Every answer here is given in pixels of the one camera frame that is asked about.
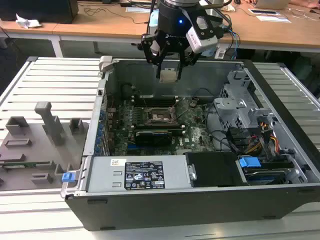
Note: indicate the wooden desk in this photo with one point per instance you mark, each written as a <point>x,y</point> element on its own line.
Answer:
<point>112,30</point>
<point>50,26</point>

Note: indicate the grey parts rack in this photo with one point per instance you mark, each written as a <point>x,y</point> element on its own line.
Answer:
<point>30,155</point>

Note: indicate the black plastic shroud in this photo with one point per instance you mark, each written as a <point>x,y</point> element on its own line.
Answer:
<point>215,167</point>

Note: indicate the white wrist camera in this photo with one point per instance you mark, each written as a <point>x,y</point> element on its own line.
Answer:
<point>200,41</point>

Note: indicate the blue latch clip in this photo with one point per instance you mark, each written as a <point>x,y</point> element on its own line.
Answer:
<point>68,177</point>

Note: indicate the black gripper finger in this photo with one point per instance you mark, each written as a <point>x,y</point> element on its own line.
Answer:
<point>186,58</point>
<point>151,50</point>

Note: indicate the white paper sheet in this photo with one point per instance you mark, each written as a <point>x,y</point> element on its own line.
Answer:
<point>273,18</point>
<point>138,9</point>

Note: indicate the silver CPU chip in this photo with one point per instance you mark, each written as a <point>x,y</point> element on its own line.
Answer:
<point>168,75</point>

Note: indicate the round coin battery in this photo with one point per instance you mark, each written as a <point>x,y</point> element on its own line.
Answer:
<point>194,103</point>

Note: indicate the hard disk in blue carrier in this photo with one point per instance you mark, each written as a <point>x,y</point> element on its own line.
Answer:
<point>250,163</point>

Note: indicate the small white box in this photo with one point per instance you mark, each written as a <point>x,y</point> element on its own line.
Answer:
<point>220,53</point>

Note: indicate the grey power supply unit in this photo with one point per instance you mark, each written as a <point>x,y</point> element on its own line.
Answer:
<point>105,175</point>

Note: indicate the green RAM stick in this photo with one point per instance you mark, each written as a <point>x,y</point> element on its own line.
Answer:
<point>32,164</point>

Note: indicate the green motherboard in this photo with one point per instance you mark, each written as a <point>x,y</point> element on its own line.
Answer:
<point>197,135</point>

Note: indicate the CPU socket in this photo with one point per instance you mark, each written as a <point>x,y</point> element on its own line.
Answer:
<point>160,117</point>

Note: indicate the crumpled white paper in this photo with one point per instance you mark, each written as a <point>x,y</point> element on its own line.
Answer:
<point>27,22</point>

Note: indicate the silver laptop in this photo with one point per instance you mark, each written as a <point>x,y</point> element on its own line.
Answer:
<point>272,3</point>

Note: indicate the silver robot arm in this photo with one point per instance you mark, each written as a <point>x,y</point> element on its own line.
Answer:
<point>154,18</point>

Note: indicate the silver metal drive cage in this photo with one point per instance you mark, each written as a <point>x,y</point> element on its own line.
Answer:
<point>230,110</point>

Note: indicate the black graphics card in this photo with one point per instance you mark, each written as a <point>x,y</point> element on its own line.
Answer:
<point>152,138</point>

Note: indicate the black open PC case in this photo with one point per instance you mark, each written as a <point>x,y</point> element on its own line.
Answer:
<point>175,212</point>

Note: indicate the black box on desk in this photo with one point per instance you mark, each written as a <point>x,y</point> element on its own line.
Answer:
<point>37,11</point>

